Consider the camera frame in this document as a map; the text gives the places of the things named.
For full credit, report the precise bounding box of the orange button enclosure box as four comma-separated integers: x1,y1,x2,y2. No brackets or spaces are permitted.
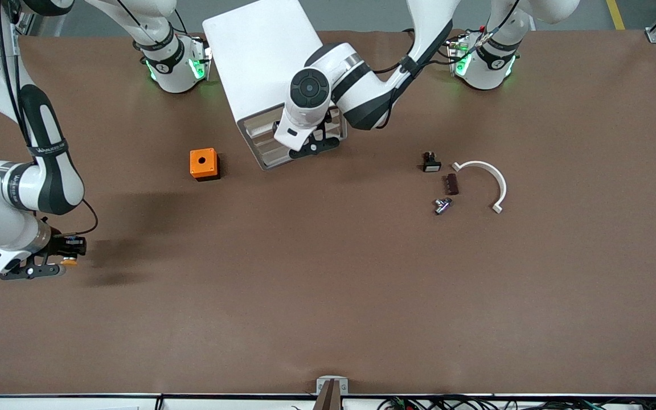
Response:
190,148,220,182

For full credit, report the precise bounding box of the white table edge rail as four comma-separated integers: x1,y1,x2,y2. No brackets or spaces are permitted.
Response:
0,394,656,410

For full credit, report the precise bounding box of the black cable bundle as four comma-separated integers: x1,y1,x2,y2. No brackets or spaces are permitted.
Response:
378,396,656,410

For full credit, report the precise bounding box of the white curved plastic clamp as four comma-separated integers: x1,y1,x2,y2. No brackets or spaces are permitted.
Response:
452,161,508,214

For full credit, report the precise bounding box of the metal bracket plate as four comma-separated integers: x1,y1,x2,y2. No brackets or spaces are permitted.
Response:
316,376,349,396

